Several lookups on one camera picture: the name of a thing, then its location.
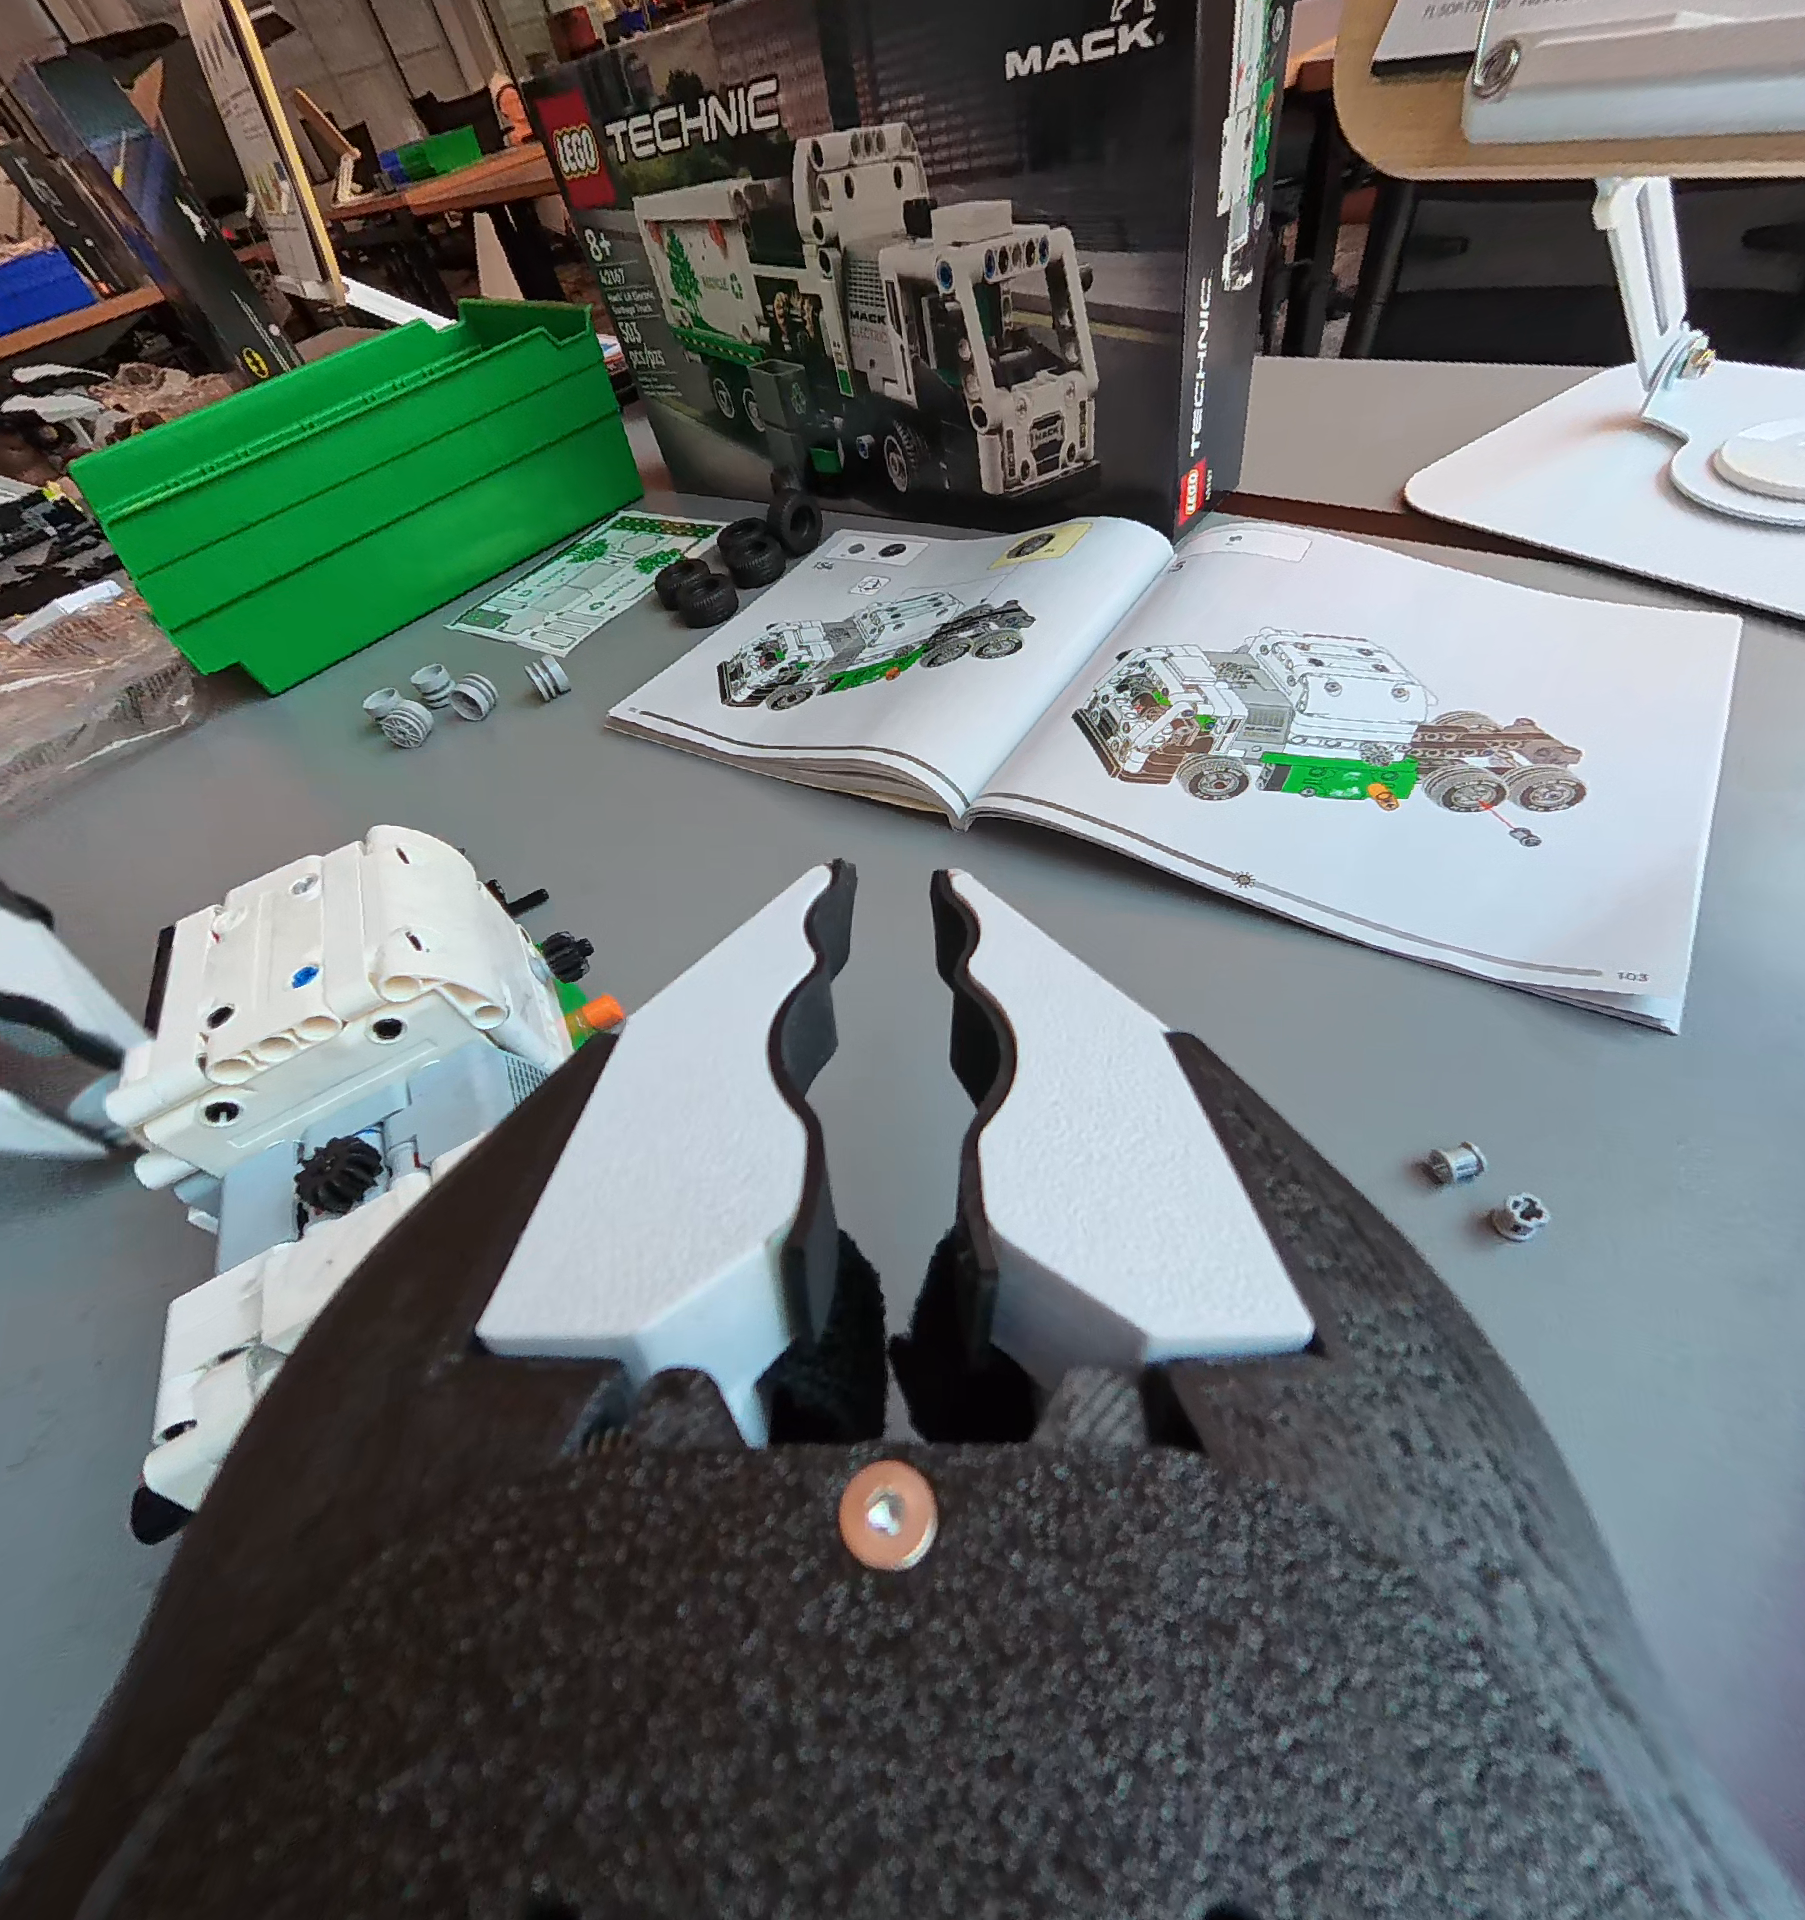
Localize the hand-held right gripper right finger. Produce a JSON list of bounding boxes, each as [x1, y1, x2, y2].
[[930, 868, 1319, 1438]]

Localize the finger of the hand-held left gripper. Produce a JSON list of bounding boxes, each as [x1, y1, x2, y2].
[[0, 1017, 134, 1165], [0, 874, 149, 1073]]

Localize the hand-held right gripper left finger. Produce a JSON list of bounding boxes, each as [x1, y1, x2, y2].
[[475, 861, 859, 1448]]

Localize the white lego truck model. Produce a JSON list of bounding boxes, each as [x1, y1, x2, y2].
[[105, 822, 631, 1551]]

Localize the lego instruction booklet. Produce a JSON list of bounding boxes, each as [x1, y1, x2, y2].
[[605, 516, 1745, 1038]]

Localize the pile of loose lego parts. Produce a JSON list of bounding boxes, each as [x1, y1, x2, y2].
[[0, 360, 140, 604]]

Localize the green lego sticker sheet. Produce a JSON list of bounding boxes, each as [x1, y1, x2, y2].
[[443, 507, 728, 660]]

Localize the dark lego truck box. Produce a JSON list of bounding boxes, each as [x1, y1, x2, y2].
[[525, 0, 1297, 546]]

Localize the clear plastic bags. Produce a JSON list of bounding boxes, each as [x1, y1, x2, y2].
[[0, 594, 199, 784]]

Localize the green plastic bin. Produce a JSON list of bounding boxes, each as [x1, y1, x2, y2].
[[67, 297, 650, 701]]

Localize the blue storage bin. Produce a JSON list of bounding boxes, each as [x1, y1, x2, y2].
[[0, 248, 105, 345]]

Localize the black cardboard box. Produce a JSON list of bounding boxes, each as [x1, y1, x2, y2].
[[0, 47, 305, 379]]

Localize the white desk stand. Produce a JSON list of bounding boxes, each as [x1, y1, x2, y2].
[[1404, 30, 1805, 643]]

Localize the wooden workbench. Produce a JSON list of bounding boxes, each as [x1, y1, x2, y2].
[[316, 139, 582, 230]]

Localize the black chair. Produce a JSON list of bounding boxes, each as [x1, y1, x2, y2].
[[1338, 142, 1609, 365]]

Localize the tan-edged board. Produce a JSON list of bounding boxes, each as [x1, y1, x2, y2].
[[1335, 0, 1805, 185]]

